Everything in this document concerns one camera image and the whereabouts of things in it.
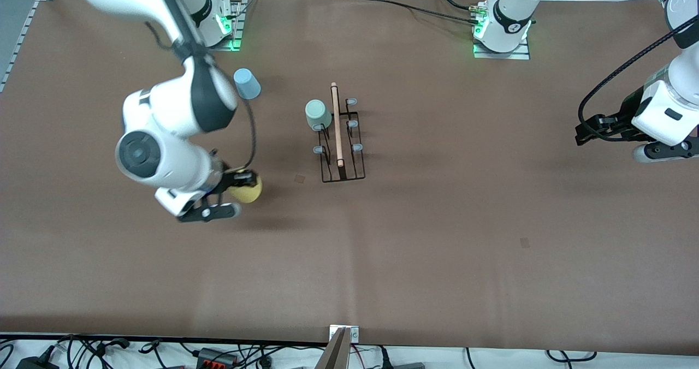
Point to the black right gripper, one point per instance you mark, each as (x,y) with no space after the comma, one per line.
(228,180)

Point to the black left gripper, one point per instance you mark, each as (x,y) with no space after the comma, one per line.
(627,114)

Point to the yellow plastic cup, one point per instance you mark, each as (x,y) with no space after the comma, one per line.
(248,194)

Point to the pale green plastic cup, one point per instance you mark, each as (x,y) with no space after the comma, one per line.
(318,115)

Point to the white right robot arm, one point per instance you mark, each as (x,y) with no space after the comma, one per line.
(164,107)

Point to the light blue plastic cup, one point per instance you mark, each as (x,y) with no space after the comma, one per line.
(247,85)

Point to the brown table cover sheet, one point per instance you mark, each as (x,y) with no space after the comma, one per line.
(382,276)

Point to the orange lever connector block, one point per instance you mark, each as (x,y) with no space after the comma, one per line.
(217,357)

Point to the black plug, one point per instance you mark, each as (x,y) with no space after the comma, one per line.
(384,358)

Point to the black power adapter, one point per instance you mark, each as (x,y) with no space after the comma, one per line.
(35,363)

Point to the aluminium arm base plate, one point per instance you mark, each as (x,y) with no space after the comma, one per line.
(521,55)
(236,25)

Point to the small metal bracket plate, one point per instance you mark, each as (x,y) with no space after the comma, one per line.
(354,334)

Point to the aluminium camera stand post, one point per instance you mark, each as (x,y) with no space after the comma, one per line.
(336,355)

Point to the perforated metal rail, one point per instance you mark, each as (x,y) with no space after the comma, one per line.
(22,36)

